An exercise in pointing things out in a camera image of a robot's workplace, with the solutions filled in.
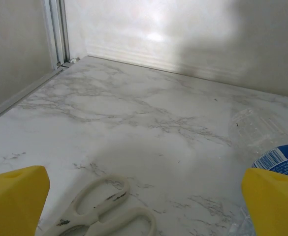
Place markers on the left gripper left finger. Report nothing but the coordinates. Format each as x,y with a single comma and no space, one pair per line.
10,204

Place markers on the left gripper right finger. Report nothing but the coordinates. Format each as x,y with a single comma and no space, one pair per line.
274,206

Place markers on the clear bottle with blue label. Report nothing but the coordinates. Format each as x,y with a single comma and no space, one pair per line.
276,157

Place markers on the aluminium frame side rail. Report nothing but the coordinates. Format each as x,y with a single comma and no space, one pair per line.
23,94

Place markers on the aluminium frame post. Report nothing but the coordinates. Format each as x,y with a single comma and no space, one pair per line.
56,29

